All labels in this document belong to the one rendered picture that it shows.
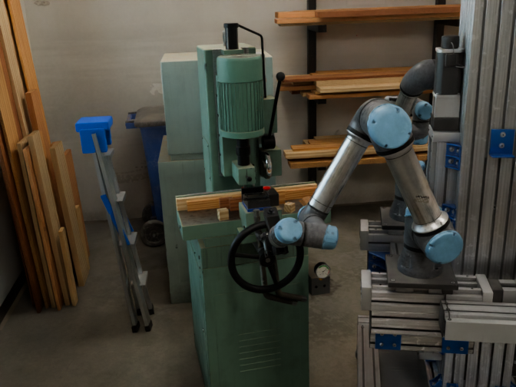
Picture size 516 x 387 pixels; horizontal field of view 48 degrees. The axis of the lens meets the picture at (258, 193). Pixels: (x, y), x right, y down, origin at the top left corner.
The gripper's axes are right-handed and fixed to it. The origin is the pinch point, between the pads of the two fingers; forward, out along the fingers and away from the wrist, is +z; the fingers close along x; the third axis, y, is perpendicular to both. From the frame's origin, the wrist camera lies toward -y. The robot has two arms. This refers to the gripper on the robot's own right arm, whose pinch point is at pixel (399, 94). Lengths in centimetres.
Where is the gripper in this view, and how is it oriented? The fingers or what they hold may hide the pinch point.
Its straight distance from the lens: 299.9
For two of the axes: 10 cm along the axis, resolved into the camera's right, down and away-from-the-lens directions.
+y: 1.7, 9.3, 3.3
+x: 9.8, -1.9, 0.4
